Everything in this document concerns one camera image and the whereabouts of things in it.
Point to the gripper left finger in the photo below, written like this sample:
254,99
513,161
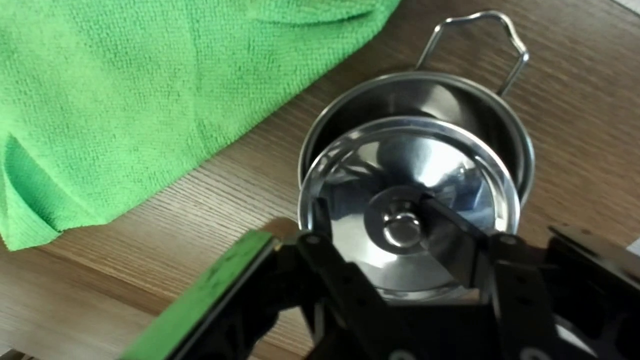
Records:
345,290

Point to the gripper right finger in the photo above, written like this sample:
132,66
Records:
520,300

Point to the steel pot lid with knob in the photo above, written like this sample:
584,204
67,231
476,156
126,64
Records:
360,200

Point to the green microfibre cloth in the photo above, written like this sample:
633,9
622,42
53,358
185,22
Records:
150,100

